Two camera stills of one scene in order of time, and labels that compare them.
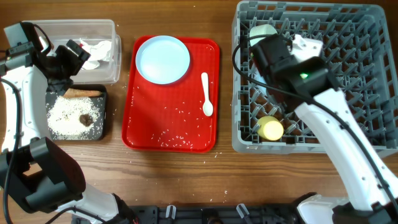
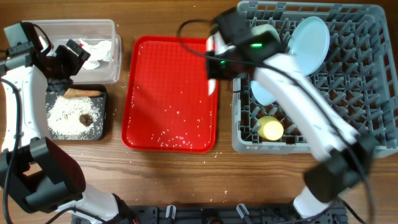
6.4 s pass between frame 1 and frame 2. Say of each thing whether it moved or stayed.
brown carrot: stayed
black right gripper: moved
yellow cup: stayed
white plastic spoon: moved
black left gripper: stayed
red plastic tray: stayed
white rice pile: stayed
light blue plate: moved
